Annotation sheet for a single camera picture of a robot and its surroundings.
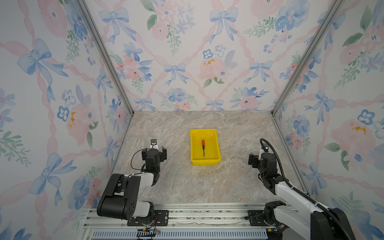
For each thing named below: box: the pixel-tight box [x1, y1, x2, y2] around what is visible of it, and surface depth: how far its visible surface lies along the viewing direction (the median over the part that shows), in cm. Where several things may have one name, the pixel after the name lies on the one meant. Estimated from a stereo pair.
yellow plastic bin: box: [190, 129, 221, 166], surface depth 99 cm
